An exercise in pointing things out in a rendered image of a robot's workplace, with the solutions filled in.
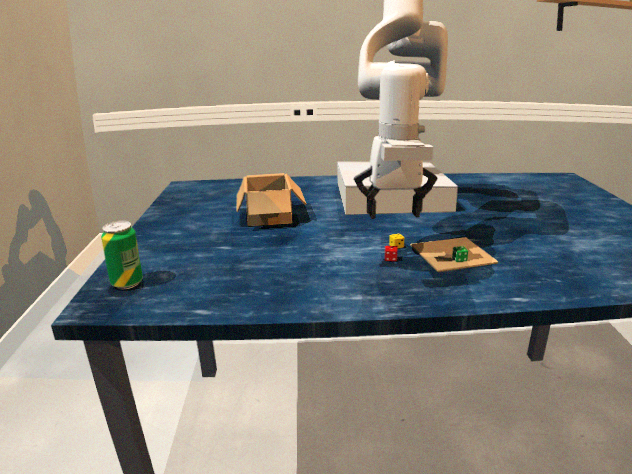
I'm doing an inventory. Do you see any red die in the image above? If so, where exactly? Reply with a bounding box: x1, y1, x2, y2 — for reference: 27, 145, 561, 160
385, 246, 397, 261

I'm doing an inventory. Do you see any green die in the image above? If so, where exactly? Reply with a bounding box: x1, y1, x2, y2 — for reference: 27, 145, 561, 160
452, 246, 468, 262

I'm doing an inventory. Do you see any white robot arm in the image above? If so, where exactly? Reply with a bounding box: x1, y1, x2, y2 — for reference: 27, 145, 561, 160
358, 0, 448, 161

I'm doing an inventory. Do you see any tan square mat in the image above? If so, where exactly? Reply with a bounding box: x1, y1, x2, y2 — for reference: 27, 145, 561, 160
410, 237, 498, 272

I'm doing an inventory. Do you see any yellow die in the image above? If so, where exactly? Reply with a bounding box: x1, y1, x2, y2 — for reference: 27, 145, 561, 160
389, 234, 404, 249

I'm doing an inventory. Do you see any green drink can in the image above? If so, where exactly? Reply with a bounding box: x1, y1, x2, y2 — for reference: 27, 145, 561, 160
101, 221, 143, 289

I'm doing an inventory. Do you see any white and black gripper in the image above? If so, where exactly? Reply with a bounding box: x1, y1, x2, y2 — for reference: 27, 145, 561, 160
353, 136, 438, 219

